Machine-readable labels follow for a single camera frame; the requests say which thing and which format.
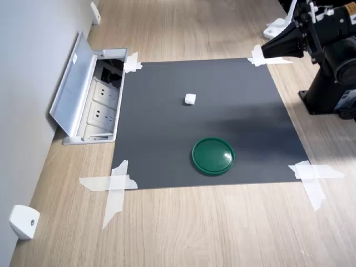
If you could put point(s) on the white corner bracket with screw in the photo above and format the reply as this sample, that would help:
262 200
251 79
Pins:
23 222

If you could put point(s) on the white power socket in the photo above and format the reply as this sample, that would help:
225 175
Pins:
101 114
106 93

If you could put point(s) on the small white plastic terminal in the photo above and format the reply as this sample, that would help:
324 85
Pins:
190 99

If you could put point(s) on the dark grey mat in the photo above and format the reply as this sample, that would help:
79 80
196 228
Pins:
155 125

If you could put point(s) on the white slim wall bracket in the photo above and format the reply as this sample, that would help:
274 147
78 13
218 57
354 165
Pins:
95 12

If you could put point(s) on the silver hinged duct lid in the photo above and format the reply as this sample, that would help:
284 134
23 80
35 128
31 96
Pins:
72 83

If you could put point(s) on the grey partition panel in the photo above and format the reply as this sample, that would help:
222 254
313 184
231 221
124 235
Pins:
22 83

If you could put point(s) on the white stand with flat foot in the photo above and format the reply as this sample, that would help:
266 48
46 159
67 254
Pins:
274 29

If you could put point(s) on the round green lid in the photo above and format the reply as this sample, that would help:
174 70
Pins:
212 155

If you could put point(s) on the white tape strip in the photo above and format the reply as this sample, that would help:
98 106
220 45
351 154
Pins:
114 203
133 59
315 194
256 53
133 67
328 172
94 184
278 61

